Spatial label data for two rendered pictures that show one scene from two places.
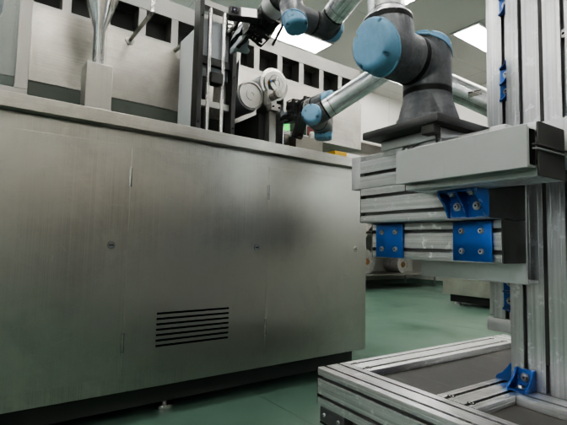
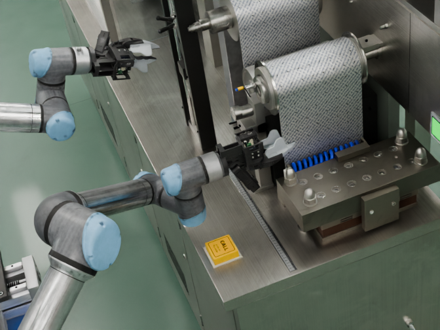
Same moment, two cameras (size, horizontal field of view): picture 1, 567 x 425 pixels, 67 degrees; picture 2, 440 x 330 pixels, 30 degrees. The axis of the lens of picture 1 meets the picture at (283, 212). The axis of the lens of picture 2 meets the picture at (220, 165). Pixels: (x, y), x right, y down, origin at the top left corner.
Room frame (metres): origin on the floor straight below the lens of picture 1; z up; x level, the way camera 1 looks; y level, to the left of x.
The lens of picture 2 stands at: (2.37, -1.62, 2.47)
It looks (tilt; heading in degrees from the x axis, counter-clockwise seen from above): 40 degrees down; 111
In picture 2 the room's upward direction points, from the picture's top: 10 degrees counter-clockwise
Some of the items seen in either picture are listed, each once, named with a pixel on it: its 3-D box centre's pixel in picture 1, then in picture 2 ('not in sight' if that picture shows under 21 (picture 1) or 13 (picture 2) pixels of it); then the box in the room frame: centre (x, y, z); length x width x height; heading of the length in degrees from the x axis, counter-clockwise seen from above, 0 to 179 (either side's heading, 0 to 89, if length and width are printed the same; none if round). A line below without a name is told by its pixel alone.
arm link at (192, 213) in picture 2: (322, 125); (185, 202); (1.67, -0.15, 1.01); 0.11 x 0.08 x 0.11; 159
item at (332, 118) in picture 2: (269, 119); (322, 122); (2.01, 0.08, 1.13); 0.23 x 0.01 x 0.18; 36
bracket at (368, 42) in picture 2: not in sight; (368, 42); (2.11, 0.23, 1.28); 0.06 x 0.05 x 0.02; 36
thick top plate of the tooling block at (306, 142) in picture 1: (283, 150); (357, 179); (2.11, 0.00, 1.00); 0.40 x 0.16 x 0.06; 36
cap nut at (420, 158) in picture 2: not in sight; (420, 154); (2.26, 0.06, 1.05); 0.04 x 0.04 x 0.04
